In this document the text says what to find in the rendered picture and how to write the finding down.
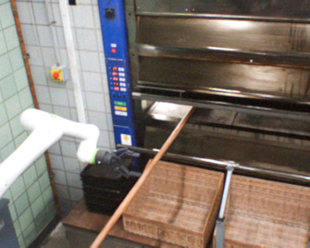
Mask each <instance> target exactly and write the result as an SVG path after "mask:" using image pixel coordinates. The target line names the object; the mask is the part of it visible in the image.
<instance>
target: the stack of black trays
mask: <svg viewBox="0 0 310 248"><path fill-rule="evenodd" d="M121 159H122V160H121V161H122V164H123V166H124V167H125V168H127V169H128V170H129V171H130V172H131V171H134V167H135V166H134V163H133V161H134V157H132V156H123V157H121ZM134 172H135V171H134ZM80 175H81V176H80V177H82V178H81V179H80V180H82V181H83V182H82V183H84V184H83V185H82V186H83V188H84V189H83V191H84V193H83V194H84V199H85V200H84V202H86V204H85V205H86V207H87V208H86V210H88V211H91V212H95V213H100V214H105V215H109V216H113V215H114V213H115V212H116V210H117V209H118V207H119V206H120V205H121V203H122V202H123V201H124V199H125V198H126V197H127V196H128V194H129V193H130V191H131V190H132V188H133V186H134V185H135V184H136V182H135V180H136V179H135V176H134V177H133V176H130V177H129V178H126V177H124V176H123V175H122V174H120V173H118V172H117V171H115V167H110V166H105V167H103V166H100V165H95V164H87V166H86V167H85V169H84V170H83V171H82V172H81V173H80Z"/></svg>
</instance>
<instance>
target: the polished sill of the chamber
mask: <svg viewBox="0 0 310 248"><path fill-rule="evenodd" d="M182 119H183V118H175V117H170V116H163V115H155V114H150V113H146V114H145V115H144V117H143V122H146V123H158V124H163V125H170V126H178V124H179V123H180V122H181V121H182ZM182 128H189V129H196V130H204V131H208V132H216V133H223V134H228V135H236V136H242V137H247V138H255V139H262V140H271V141H278V142H286V143H294V144H298V145H306V146H310V136H306V135H298V134H294V133H286V132H278V131H273V130H264V129H257V128H249V127H244V126H236V125H228V124H223V123H211V122H204V121H199V120H191V119H188V120H187V121H186V123H185V124H184V125H183V127H182Z"/></svg>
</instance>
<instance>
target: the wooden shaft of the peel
mask: <svg viewBox="0 0 310 248"><path fill-rule="evenodd" d="M195 108H196V107H191V108H190V109H189V111H188V112H187V114H186V115H185V116H184V118H183V119H182V121H181V122H180V123H179V124H178V126H177V128H176V129H175V130H174V132H173V133H172V135H171V136H170V137H169V138H168V139H167V141H166V142H165V143H164V145H163V147H162V149H161V150H160V151H159V152H158V153H157V155H156V156H155V158H154V159H153V160H152V162H151V163H150V164H149V167H148V168H147V169H146V170H145V172H144V173H143V174H142V176H141V177H140V179H139V180H138V182H137V183H136V184H135V185H134V186H133V188H132V190H131V191H130V193H129V194H128V196H127V197H126V198H125V199H124V201H123V202H122V203H121V205H120V206H119V207H118V209H117V210H116V212H115V213H114V215H113V216H112V218H111V219H110V220H109V222H108V223H107V224H106V225H105V227H104V228H103V230H102V231H101V232H100V234H99V235H98V236H97V238H96V239H95V241H94V243H93V244H92V246H91V247H90V248H98V247H99V246H100V244H101V243H102V241H103V240H104V239H105V237H106V236H107V234H108V233H109V232H110V230H111V228H112V227H113V226H114V224H115V223H116V221H117V220H118V218H119V217H120V215H121V214H122V213H123V211H124V210H125V208H126V207H127V206H128V204H129V203H130V201H132V199H133V196H134V195H135V194H136V192H137V191H138V189H139V188H140V187H141V185H142V184H143V183H144V182H145V180H146V179H147V177H148V176H149V173H150V172H151V171H152V169H153V168H154V167H155V165H156V164H157V163H158V161H159V160H160V159H161V157H162V156H163V153H164V152H165V151H166V150H167V148H168V147H169V146H170V144H171V142H172V141H173V140H174V138H175V137H176V136H177V134H178V132H179V131H180V130H181V128H182V127H183V125H184V124H185V123H186V121H187V120H188V119H189V117H190V116H191V114H192V112H193V111H194V109H195Z"/></svg>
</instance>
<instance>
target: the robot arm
mask: <svg viewBox="0 0 310 248"><path fill-rule="evenodd" d="M20 124H21V126H22V127H23V128H24V129H25V130H27V131H28V132H31V134H30V136H29V137H28V138H27V140H26V141H24V142H23V143H22V144H21V146H20V147H19V148H18V149H17V150H16V151H15V152H14V153H12V154H11V155H10V156H9V157H8V158H7V159H6V160H5V161H3V162H2V163H1V164H0V199H1V198H2V197H3V196H4V194H5V193H6V192H7V190H8V189H9V188H10V186H11V185H12V184H13V183H14V182H15V180H16V179H18V178H19V176H20V175H21V174H22V173H23V172H24V171H25V170H26V168H27V167H28V166H29V165H30V164H31V163H32V162H33V161H34V160H36V159H37V158H38V157H39V156H40V155H41V154H43V153H44V152H45V151H46V150H47V149H48V148H49V147H50V146H51V145H52V144H54V143H55V142H57V141H58V140H59V139H61V137H62V136H66V137H71V138H75V139H80V141H81V142H80V144H79V148H78V151H77V159H78V160H79V161H80V162H81V163H83V164H95V165H100V166H103V167H105V166H110V167H115V171H117V172H118V173H120V174H122V175H123V176H124V177H126V178H129V177H130V176H133V177H134V176H136V177H140V176H141V175H142V173H139V172H134V171H131V172H130V171H129V170H128V169H127V168H125V167H124V166H123V164H122V161H121V160H122V159H121V157H123V156H124V155H126V154H127V155H130V156H135V157H138V156H139V155H140V153H136V152H132V151H129V150H128V147H125V148H122V149H119V150H114V151H113V152H112V153H109V152H108V151H104V150H100V149H96V146H97V141H98V138H99V135H100V132H99V129H98V128H97V126H95V125H92V124H85V123H76V122H72V121H70V120H67V119H64V118H61V117H59V116H57V115H55V114H50V113H48V112H44V111H42V110H38V109H27V110H26V111H24V112H23V113H22V115H21V117H20ZM121 152H124V153H122V154H120V155H117V153H121Z"/></svg>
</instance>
